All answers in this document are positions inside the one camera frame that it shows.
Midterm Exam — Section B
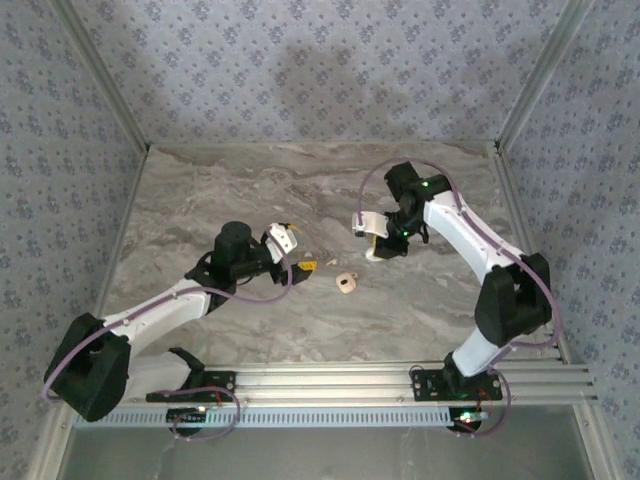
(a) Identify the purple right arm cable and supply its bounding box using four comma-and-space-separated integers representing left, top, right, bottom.
355, 157, 561, 441

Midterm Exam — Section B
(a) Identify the aluminium table side rail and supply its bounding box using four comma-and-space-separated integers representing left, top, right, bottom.
492, 142, 574, 366
74, 143, 151, 369

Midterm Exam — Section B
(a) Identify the aluminium mounting rail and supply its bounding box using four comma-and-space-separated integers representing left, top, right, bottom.
52, 363, 599, 404

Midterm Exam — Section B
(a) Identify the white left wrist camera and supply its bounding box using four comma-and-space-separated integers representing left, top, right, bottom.
264, 223, 300, 265

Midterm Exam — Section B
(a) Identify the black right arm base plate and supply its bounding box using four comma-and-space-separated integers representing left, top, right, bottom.
408, 367, 504, 403

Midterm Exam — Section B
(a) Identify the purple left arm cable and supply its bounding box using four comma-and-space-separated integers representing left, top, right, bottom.
40, 224, 294, 441

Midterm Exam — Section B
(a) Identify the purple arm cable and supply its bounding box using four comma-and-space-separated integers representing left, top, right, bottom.
355, 157, 561, 441
40, 224, 294, 441

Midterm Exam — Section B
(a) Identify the aluminium corner post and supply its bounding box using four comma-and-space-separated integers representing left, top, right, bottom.
49, 0, 151, 151
494, 0, 596, 151

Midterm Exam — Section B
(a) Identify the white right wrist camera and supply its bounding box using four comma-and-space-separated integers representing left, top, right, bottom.
351, 209, 390, 237

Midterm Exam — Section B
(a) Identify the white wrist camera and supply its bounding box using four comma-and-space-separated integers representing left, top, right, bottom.
264, 223, 300, 265
351, 209, 390, 237

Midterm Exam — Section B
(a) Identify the grey slotted cable duct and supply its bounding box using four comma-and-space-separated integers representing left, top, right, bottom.
74, 405, 451, 430

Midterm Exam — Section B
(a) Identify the aluminium frame leg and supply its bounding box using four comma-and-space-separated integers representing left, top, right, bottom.
27, 402, 76, 480
574, 399, 619, 480

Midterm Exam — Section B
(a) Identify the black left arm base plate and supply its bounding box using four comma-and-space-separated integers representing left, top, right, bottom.
145, 370, 237, 402

